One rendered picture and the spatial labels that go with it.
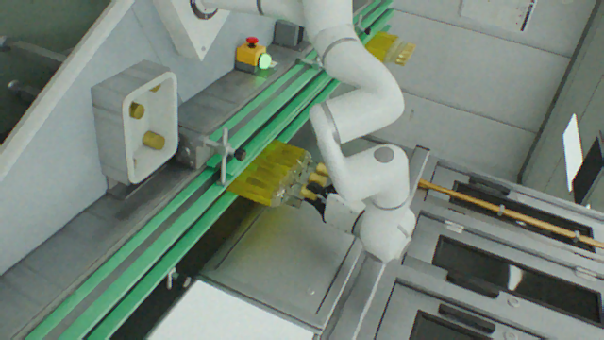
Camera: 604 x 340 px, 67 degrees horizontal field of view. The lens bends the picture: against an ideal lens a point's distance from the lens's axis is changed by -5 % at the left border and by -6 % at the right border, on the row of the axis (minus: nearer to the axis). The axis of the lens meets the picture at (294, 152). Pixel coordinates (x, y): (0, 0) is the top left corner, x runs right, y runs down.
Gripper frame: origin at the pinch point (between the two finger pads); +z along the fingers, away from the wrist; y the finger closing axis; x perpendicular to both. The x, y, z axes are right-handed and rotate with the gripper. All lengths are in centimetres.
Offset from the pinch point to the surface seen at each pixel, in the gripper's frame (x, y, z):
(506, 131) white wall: -588, -255, 44
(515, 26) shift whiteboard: -579, -103, 82
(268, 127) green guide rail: -7.8, 6.3, 23.9
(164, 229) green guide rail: 39.6, 4.8, 12.5
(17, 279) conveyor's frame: 70, 7, 19
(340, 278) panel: 9.5, -11.6, -17.8
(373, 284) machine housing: 4.5, -12.5, -25.0
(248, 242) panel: 16.5, -12.1, 7.5
